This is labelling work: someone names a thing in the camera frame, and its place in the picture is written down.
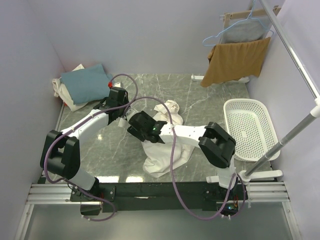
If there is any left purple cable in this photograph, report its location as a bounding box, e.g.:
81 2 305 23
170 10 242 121
43 73 139 222

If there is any wooden drying rack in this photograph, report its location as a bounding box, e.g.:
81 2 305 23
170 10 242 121
191 4 281 83

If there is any light blue wire hanger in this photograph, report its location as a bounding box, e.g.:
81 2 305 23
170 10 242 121
202 0 275 47

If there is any grey garment on rack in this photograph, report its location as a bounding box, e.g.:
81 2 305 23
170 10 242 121
220 19 265 44

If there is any folded teal t-shirt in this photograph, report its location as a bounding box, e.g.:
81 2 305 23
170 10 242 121
61 64 113 105

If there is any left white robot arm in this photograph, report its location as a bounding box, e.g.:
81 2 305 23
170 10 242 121
40 86 129 201

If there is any white perforated plastic basket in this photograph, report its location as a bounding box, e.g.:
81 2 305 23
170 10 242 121
223 98 278 162

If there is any silver clothes rail stand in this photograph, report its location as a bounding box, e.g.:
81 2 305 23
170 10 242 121
247 0 320 186

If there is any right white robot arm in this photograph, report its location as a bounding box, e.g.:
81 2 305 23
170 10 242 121
125 108 237 200

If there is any brown t-shirt on rack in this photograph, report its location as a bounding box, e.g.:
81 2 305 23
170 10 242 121
200 37 271 88

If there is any white t-shirt red print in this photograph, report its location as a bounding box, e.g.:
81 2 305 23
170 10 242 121
142 100 194 178

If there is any folded cream t-shirt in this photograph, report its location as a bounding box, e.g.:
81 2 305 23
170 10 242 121
51 64 89 112

